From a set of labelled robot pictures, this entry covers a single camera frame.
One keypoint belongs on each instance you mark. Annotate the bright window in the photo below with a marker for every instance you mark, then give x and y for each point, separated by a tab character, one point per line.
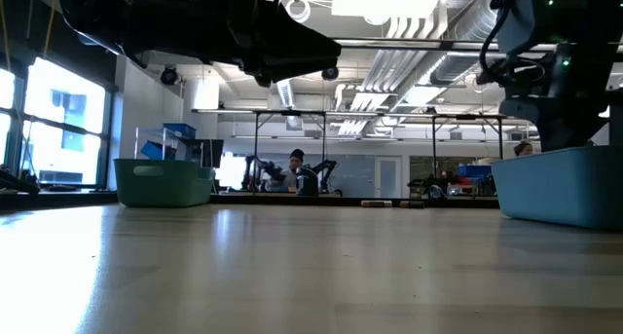
6	115
63	124

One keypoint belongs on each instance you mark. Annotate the blue plastic bin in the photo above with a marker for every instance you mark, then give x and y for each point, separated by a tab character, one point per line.
560	188

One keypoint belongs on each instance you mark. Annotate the black background robot arm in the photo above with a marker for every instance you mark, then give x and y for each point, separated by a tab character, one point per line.
327	168
253	171

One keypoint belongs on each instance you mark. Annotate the silver ventilation duct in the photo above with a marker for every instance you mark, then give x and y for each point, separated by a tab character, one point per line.
467	32

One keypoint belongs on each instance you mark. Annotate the person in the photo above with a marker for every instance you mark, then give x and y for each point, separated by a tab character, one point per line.
294	171
523	149

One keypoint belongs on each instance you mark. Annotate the long ceiling light bar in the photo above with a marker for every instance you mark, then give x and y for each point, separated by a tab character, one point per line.
414	43

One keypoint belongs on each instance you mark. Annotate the black desk equipment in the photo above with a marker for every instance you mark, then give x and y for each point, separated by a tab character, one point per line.
12	183

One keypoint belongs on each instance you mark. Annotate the black security camera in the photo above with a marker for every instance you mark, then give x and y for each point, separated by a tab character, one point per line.
168	75

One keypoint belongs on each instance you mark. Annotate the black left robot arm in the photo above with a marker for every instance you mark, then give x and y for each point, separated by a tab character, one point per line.
97	8

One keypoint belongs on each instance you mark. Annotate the blue crates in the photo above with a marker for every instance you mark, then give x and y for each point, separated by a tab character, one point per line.
474	171

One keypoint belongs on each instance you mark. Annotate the glass partition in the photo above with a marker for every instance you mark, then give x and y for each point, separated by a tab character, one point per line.
355	175

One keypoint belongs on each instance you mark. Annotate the white ceiling pipes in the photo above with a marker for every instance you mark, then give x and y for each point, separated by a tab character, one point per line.
389	66

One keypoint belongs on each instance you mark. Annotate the green plastic bin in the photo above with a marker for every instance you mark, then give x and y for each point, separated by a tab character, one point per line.
160	183

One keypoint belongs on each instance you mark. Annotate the white door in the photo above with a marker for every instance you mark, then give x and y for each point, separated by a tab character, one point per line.
389	177

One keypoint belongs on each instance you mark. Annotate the black overhead rig frame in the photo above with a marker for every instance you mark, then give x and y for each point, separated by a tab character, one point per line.
256	144

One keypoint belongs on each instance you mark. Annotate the blue storage bin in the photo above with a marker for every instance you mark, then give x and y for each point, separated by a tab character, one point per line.
180	129
156	150

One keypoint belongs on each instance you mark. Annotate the black aluminium table frame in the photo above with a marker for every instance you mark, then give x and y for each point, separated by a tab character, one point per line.
292	200

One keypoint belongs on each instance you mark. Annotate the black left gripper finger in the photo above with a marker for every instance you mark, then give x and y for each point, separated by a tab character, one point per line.
311	39
302	68

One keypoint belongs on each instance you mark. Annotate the black cylindrical device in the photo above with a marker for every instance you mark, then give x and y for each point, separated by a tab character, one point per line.
306	184

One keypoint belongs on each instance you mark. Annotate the black dome camera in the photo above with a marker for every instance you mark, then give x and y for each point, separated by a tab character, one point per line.
330	73

